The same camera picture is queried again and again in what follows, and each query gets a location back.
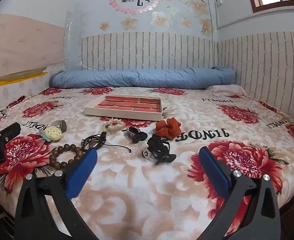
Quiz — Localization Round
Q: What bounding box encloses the blue rolled duvet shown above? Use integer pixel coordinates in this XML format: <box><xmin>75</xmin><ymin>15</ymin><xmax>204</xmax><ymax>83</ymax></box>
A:
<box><xmin>49</xmin><ymin>66</ymin><xmax>236</xmax><ymax>90</ymax></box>

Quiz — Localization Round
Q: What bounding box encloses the rainbow beaded hair claw clip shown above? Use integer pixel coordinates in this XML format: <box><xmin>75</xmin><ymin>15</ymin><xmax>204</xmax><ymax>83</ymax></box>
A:
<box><xmin>122</xmin><ymin>127</ymin><xmax>148</xmax><ymax>144</ymax></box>

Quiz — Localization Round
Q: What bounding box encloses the cream tray with brick lining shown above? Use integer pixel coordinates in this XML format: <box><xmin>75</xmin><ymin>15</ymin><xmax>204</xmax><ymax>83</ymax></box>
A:
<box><xmin>84</xmin><ymin>95</ymin><xmax>164</xmax><ymax>122</ymax></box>

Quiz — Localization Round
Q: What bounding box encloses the yellow strip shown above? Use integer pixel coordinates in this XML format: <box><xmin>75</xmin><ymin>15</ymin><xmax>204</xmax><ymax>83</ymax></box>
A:
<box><xmin>0</xmin><ymin>72</ymin><xmax>48</xmax><ymax>88</ymax></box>

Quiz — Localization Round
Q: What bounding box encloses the pale wooden board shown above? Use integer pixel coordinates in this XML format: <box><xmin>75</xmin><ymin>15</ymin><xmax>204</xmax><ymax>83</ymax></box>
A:
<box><xmin>0</xmin><ymin>14</ymin><xmax>66</xmax><ymax>83</ymax></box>

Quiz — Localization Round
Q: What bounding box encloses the cream scrunchie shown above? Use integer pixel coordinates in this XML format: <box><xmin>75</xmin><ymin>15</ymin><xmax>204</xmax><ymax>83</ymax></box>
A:
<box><xmin>101</xmin><ymin>118</ymin><xmax>124</xmax><ymax>133</ymax></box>

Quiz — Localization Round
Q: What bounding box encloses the group of flower wall stickers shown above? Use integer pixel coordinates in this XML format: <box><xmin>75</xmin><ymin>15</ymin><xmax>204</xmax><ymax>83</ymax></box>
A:
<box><xmin>99</xmin><ymin>0</ymin><xmax>212</xmax><ymax>37</ymax></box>

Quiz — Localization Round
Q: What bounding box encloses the cream cookie-shaped plush clip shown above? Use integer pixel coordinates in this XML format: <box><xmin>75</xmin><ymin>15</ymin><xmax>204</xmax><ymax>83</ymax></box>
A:
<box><xmin>40</xmin><ymin>126</ymin><xmax>62</xmax><ymax>143</ymax></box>

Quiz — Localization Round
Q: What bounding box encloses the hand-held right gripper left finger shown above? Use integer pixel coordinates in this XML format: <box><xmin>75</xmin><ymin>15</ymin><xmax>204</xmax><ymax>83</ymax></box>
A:
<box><xmin>14</xmin><ymin>148</ymin><xmax>98</xmax><ymax>240</ymax></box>

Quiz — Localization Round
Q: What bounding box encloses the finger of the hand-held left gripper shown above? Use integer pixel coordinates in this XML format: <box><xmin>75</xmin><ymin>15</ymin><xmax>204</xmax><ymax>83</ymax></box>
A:
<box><xmin>0</xmin><ymin>122</ymin><xmax>21</xmax><ymax>147</ymax></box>

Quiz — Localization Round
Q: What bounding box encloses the red floral blanket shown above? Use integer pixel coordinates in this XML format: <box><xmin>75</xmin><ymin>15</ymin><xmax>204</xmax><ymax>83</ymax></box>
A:
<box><xmin>0</xmin><ymin>86</ymin><xmax>294</xmax><ymax>240</ymax></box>

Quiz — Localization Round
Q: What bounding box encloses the clear plastic sheet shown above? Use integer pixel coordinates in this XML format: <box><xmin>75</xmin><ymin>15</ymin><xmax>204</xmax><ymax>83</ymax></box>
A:
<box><xmin>63</xmin><ymin>10</ymin><xmax>82</xmax><ymax>71</ymax></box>

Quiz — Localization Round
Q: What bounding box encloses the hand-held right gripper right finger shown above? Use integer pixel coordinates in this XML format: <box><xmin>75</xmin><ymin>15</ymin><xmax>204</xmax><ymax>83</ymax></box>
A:
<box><xmin>198</xmin><ymin>146</ymin><xmax>281</xmax><ymax>240</ymax></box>

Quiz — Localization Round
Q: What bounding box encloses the orange scrunchie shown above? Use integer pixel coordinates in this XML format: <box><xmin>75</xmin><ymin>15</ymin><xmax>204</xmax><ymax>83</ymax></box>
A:
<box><xmin>154</xmin><ymin>119</ymin><xmax>182</xmax><ymax>140</ymax></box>

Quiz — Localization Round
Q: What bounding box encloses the brown wooden bead bracelet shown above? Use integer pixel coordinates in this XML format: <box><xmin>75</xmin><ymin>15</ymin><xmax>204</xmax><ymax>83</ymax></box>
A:
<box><xmin>49</xmin><ymin>144</ymin><xmax>85</xmax><ymax>172</ymax></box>

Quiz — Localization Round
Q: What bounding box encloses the black scrunchie with badge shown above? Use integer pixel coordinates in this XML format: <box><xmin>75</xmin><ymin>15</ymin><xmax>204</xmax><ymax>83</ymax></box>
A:
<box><xmin>142</xmin><ymin>134</ymin><xmax>170</xmax><ymax>159</ymax></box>

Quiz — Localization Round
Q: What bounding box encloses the white pillow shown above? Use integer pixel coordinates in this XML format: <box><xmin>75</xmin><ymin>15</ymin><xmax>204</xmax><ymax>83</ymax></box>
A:
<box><xmin>208</xmin><ymin>84</ymin><xmax>247</xmax><ymax>97</ymax></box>

